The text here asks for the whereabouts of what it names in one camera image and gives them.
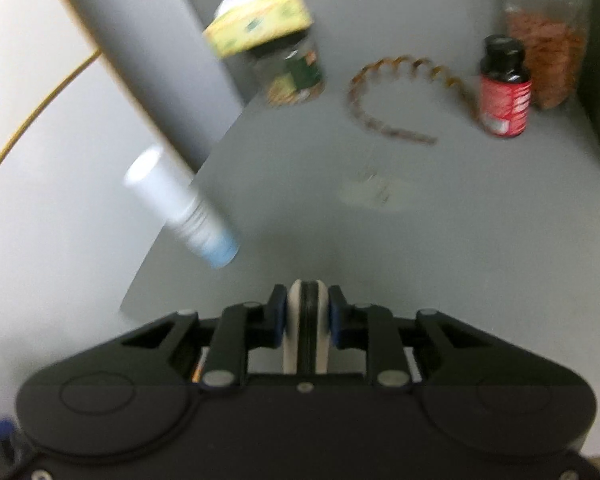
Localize glass jar dark lid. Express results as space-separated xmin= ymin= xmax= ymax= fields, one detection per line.
xmin=247 ymin=29 xmax=325 ymax=106

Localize clear bag red snacks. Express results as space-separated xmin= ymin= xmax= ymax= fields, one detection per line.
xmin=503 ymin=0 xmax=591 ymax=110

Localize grey nightstand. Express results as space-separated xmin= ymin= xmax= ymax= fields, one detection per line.
xmin=121 ymin=0 xmax=600 ymax=455

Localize yellow tissue pack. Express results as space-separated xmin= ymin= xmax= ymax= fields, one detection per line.
xmin=204 ymin=0 xmax=314 ymax=58

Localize brown wavy headband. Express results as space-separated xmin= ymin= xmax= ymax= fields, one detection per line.
xmin=346 ymin=54 xmax=481 ymax=146

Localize beige manicure case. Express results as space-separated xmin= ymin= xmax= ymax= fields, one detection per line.
xmin=283 ymin=280 xmax=330 ymax=375

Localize white blue spray bottle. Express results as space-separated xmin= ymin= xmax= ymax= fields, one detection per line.
xmin=123 ymin=145 xmax=239 ymax=269

